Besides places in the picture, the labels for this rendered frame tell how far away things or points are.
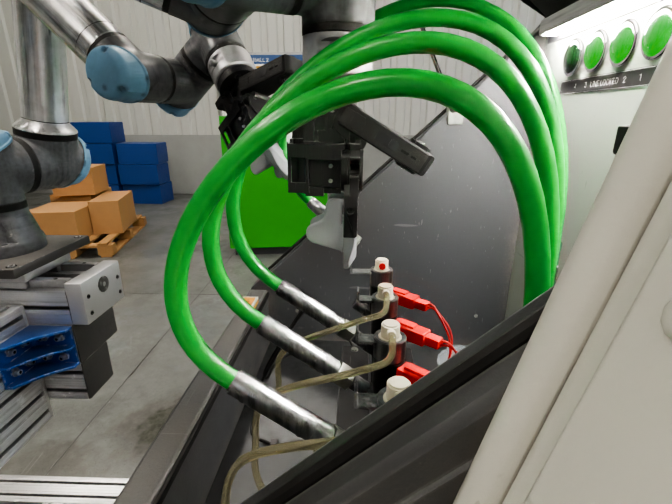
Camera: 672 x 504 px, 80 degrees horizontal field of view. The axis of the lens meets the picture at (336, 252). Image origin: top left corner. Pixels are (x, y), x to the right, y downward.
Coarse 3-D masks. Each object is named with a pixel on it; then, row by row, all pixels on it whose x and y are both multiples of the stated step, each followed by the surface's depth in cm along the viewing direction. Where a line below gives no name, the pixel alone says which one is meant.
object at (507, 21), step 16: (400, 0) 47; (416, 0) 46; (432, 0) 45; (448, 0) 44; (464, 0) 44; (480, 0) 43; (384, 16) 48; (496, 16) 43; (512, 16) 42; (512, 32) 43; (528, 32) 42; (528, 48) 42; (544, 64) 42; (560, 112) 43
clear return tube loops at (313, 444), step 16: (384, 304) 39; (352, 320) 39; (368, 320) 38; (304, 336) 40; (320, 336) 39; (368, 368) 31; (288, 384) 32; (304, 384) 31; (256, 416) 33; (256, 432) 33; (256, 448) 34; (272, 448) 25; (288, 448) 25; (304, 448) 25; (240, 464) 26; (256, 464) 34; (224, 480) 26; (256, 480) 34; (224, 496) 26
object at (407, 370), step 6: (402, 366) 34; (408, 366) 34; (414, 366) 34; (396, 372) 34; (402, 372) 34; (408, 372) 33; (414, 372) 33; (420, 372) 33; (426, 372) 33; (408, 378) 33; (414, 378) 33
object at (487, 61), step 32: (416, 32) 27; (320, 64) 28; (352, 64) 27; (480, 64) 27; (288, 96) 28; (512, 96) 27; (544, 128) 28; (544, 160) 28; (544, 192) 29; (224, 288) 33; (256, 320) 34; (288, 352) 35; (320, 352) 35
